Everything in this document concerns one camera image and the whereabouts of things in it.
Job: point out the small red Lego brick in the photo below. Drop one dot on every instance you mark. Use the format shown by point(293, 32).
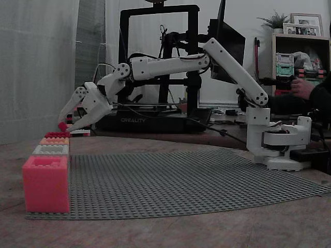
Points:
point(62, 126)

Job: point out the dark sleeved forearm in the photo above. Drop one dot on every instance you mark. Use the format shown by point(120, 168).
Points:
point(320, 100)

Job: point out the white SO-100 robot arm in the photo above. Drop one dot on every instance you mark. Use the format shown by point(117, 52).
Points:
point(168, 64)

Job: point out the striped Lego brick tower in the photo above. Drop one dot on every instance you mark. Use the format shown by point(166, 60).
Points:
point(80, 133)

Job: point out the red lego block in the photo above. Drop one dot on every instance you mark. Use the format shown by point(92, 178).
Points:
point(55, 135)

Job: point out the orange lego block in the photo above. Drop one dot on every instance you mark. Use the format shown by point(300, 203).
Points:
point(51, 141)

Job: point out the grey lego block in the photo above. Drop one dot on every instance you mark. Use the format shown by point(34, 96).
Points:
point(41, 151)

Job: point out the large pink lego block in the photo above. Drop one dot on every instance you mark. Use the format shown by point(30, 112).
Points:
point(46, 188)

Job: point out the grey Lego baseplate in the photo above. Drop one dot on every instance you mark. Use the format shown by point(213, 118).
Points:
point(168, 186)

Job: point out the person's bare hand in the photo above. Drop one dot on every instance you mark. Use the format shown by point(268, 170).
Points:
point(302, 87)

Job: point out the black Creality 3D printer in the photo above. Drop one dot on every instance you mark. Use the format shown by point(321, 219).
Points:
point(134, 120)

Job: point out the white sheer curtain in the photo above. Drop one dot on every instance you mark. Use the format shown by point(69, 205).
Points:
point(36, 72)

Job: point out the black computer monitor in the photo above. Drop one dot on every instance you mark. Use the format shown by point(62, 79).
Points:
point(230, 38)

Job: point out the red and black pen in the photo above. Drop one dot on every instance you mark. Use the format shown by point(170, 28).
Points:
point(256, 51)

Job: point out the green storage crate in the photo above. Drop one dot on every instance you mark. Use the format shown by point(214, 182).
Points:
point(285, 69)

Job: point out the white storage crate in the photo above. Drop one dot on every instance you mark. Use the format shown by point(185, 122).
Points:
point(284, 57)

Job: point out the green potted plant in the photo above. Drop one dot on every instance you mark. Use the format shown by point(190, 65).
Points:
point(276, 21)

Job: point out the wooden shelf unit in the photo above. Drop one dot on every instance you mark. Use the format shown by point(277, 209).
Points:
point(300, 41)

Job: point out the clear plastic bag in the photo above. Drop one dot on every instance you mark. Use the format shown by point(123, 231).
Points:
point(306, 59)

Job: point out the black and red case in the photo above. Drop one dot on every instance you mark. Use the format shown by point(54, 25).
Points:
point(311, 73)

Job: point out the small white picture frame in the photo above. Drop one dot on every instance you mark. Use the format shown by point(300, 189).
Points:
point(301, 30)

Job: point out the large white picture frame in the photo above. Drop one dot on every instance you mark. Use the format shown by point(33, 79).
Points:
point(306, 18)

